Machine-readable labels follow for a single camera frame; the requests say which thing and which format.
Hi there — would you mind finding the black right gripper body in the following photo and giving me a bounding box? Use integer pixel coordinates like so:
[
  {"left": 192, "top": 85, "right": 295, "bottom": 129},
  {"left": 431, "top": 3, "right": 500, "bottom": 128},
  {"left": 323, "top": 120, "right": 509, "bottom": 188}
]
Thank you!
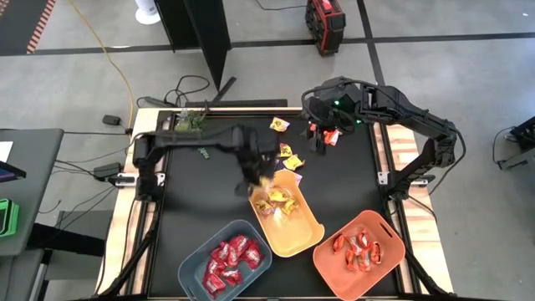
[{"left": 303, "top": 86, "right": 356, "bottom": 131}]

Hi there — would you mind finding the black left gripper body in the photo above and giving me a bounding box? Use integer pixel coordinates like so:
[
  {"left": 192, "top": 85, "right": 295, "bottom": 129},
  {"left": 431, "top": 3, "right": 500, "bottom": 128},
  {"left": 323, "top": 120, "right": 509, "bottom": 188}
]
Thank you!
[{"left": 237, "top": 125, "right": 280, "bottom": 179}]

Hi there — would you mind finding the red candy packet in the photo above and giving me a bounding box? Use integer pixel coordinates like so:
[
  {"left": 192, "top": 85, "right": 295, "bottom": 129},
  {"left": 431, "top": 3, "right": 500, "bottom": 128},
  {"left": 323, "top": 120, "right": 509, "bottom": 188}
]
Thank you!
[
  {"left": 211, "top": 242, "right": 232, "bottom": 263},
  {"left": 202, "top": 275, "right": 227, "bottom": 297},
  {"left": 228, "top": 234, "right": 252, "bottom": 257},
  {"left": 244, "top": 244, "right": 264, "bottom": 269},
  {"left": 219, "top": 267, "right": 244, "bottom": 286},
  {"left": 206, "top": 258, "right": 227, "bottom": 277}
]

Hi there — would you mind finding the yellow plastic bin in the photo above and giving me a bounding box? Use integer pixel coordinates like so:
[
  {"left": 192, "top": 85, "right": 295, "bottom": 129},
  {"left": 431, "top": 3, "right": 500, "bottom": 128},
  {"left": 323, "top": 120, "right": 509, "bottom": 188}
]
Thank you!
[{"left": 248, "top": 169, "right": 326, "bottom": 258}]

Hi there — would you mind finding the grey blue plastic bin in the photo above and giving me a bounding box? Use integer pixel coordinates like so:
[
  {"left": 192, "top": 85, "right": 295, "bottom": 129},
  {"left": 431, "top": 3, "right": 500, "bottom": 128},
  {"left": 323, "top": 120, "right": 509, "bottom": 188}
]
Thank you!
[{"left": 177, "top": 219, "right": 273, "bottom": 301}]

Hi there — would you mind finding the orange plastic bin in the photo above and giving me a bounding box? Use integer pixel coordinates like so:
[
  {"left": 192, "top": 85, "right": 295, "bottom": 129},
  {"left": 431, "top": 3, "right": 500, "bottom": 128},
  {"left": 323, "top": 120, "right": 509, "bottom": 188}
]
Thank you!
[{"left": 312, "top": 209, "right": 406, "bottom": 301}]

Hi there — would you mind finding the low black felt panel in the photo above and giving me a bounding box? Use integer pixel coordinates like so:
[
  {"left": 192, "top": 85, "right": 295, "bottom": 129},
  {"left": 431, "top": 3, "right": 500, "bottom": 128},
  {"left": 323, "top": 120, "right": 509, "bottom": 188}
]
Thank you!
[{"left": 185, "top": 98, "right": 289, "bottom": 109}]

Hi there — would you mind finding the small artificial succulent plant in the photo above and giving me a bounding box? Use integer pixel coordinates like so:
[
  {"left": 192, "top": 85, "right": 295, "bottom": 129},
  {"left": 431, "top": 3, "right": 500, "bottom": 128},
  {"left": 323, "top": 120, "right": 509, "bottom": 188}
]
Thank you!
[{"left": 174, "top": 109, "right": 206, "bottom": 135}]

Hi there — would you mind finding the red black tool case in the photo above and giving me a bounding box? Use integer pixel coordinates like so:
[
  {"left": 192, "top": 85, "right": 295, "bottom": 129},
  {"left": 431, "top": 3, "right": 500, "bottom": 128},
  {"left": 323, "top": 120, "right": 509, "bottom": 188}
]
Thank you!
[{"left": 303, "top": 0, "right": 347, "bottom": 57}]

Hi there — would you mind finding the tall black partition panel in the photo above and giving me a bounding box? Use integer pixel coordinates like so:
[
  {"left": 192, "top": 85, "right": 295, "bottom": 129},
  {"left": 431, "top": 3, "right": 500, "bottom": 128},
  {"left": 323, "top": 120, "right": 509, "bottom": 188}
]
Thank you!
[{"left": 154, "top": 0, "right": 233, "bottom": 91}]

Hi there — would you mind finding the black power brick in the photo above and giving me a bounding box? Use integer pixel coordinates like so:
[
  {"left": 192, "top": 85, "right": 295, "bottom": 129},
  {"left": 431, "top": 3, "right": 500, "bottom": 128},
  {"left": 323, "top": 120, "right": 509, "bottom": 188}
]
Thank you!
[{"left": 92, "top": 161, "right": 122, "bottom": 181}]

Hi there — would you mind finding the black device stand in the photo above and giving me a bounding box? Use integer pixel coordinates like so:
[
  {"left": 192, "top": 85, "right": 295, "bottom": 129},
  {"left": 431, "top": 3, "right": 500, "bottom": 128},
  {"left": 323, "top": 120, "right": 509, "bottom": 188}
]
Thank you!
[{"left": 497, "top": 115, "right": 535, "bottom": 171}]

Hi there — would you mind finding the grey desk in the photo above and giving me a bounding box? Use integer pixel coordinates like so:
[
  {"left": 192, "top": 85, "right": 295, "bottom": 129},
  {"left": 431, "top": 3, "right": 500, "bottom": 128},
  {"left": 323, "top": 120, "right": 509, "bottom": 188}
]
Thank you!
[{"left": 0, "top": 128, "right": 65, "bottom": 257}]

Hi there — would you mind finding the green tray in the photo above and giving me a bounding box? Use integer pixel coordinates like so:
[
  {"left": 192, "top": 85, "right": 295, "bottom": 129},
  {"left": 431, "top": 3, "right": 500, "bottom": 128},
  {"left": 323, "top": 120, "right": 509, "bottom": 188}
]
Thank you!
[{"left": 0, "top": 198, "right": 21, "bottom": 238}]

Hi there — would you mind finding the dark tablet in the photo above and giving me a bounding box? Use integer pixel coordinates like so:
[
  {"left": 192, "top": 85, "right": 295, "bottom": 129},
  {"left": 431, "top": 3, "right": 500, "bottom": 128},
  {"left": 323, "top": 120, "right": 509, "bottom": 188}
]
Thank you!
[{"left": 0, "top": 161, "right": 27, "bottom": 183}]

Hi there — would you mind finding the dark floor mat striped edge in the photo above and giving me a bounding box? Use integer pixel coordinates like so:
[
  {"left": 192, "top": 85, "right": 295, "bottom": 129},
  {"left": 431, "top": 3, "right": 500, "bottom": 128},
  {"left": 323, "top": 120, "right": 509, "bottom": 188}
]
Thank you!
[{"left": 0, "top": 0, "right": 57, "bottom": 55}]

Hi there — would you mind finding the black floor cable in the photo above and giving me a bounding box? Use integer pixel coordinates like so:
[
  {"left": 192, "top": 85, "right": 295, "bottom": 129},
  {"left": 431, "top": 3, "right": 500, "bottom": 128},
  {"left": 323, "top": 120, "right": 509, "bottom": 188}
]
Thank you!
[{"left": 135, "top": 74, "right": 212, "bottom": 108}]

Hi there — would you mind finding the black camera frame strut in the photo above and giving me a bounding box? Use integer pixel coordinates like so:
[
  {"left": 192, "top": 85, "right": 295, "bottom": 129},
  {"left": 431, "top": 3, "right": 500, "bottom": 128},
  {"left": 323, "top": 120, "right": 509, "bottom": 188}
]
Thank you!
[
  {"left": 98, "top": 208, "right": 162, "bottom": 298},
  {"left": 403, "top": 246, "right": 446, "bottom": 298}
]

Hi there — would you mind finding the white round pedestal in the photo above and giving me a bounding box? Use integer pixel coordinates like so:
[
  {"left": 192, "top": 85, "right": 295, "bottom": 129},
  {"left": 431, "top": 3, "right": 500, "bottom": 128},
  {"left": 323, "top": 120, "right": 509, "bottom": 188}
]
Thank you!
[{"left": 134, "top": 0, "right": 162, "bottom": 25}]

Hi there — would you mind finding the yellow power cable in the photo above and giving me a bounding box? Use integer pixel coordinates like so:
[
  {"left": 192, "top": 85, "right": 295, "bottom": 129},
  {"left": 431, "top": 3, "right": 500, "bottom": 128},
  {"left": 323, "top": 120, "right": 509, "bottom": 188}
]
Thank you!
[{"left": 69, "top": 0, "right": 135, "bottom": 129}]

